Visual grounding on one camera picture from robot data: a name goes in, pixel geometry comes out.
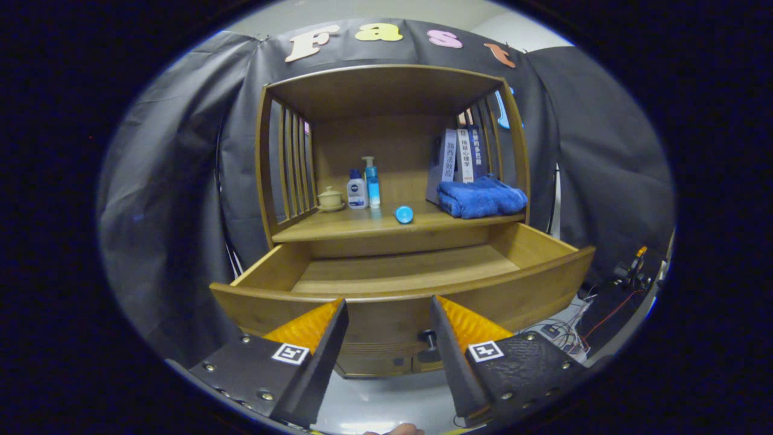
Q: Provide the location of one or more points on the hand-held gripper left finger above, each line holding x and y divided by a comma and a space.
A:
326, 362

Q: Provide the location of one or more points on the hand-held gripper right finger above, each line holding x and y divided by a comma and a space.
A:
450, 362

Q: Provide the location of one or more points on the wooden drawer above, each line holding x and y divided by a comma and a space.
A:
386, 308

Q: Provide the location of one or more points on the blue cosmetic tube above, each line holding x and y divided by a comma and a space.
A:
404, 214

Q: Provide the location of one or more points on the wooden cabinet door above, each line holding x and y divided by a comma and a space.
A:
374, 367

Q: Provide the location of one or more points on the wooden countertop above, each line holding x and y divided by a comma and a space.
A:
356, 225

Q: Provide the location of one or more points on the wooden cabinet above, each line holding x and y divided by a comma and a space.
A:
386, 90

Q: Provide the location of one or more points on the beige lidded teacup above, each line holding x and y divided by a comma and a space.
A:
330, 199

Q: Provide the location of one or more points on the blue folded towel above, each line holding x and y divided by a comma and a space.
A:
483, 199

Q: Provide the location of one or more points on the white blue lotion bottle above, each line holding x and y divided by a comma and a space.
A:
357, 193

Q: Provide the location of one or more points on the blue pump bottle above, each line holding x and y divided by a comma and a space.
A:
373, 190

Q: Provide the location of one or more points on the grey book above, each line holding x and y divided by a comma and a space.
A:
448, 157

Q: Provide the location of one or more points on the white book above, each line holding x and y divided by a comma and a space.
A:
464, 154

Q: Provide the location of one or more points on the dark blue book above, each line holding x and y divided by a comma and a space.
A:
477, 151

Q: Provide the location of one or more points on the orange black tool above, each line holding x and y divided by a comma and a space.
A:
640, 251

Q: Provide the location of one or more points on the black backdrop cloth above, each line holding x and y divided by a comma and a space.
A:
604, 151

